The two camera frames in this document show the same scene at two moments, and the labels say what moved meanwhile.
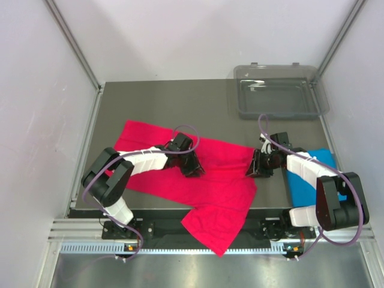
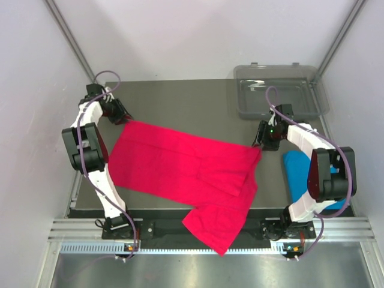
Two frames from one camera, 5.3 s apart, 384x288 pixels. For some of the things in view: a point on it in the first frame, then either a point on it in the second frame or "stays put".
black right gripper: (256, 168) -> (261, 137)
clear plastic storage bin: (279, 92) stays put
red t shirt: (220, 198) stays put
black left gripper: (194, 168) -> (120, 111)
